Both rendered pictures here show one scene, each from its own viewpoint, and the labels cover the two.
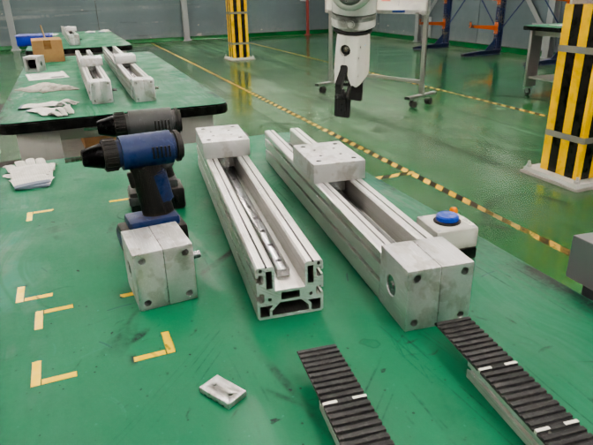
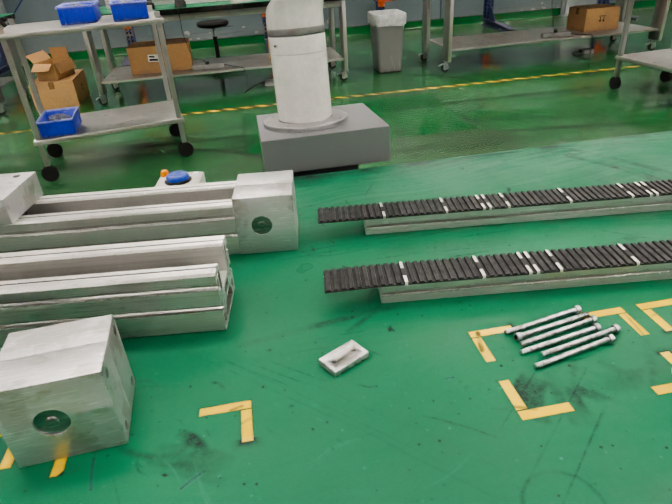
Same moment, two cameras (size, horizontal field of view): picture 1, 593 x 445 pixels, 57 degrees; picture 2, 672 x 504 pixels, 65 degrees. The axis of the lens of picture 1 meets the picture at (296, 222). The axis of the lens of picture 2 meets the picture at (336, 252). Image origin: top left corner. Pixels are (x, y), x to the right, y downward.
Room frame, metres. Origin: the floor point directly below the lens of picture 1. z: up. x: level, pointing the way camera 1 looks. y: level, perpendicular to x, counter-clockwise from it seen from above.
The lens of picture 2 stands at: (0.42, 0.54, 1.19)
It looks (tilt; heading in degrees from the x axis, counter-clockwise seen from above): 30 degrees down; 283
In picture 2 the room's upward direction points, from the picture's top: 4 degrees counter-clockwise
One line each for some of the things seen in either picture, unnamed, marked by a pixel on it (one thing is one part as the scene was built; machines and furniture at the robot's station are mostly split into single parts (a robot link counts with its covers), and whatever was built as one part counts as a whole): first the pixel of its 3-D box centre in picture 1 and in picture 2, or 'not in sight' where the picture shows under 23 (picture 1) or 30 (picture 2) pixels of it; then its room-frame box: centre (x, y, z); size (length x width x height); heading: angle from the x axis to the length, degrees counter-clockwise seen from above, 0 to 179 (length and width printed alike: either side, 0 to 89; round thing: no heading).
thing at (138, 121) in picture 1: (138, 161); not in sight; (1.15, 0.34, 0.89); 0.20 x 0.08 x 0.22; 108
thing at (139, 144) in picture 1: (131, 195); not in sight; (0.93, 0.30, 0.89); 0.20 x 0.08 x 0.22; 116
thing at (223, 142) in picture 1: (221, 146); not in sight; (1.33, 0.18, 0.87); 0.16 x 0.11 x 0.07; 15
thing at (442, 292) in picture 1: (431, 281); (267, 207); (0.71, -0.20, 0.83); 0.12 x 0.09 x 0.10; 105
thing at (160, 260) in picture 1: (166, 262); (70, 379); (0.79, 0.21, 0.83); 0.11 x 0.10 x 0.10; 115
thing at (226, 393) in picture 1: (222, 391); (343, 357); (0.53, 0.09, 0.78); 0.05 x 0.03 x 0.01; 51
